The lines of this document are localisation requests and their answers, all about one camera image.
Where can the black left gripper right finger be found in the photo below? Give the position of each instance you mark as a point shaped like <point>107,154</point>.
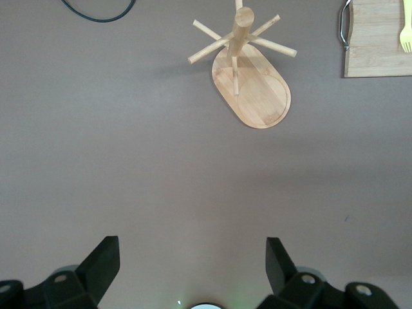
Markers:
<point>299,289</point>

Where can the wooden mug rack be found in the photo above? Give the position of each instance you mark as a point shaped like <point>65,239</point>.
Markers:
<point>257,96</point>

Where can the bamboo cutting board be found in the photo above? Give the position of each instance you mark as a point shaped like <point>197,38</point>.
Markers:
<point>370,38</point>

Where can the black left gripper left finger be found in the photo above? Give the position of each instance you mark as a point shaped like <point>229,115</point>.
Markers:
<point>74,286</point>

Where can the yellow plastic fork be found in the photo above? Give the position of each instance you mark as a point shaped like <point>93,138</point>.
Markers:
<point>405,40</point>

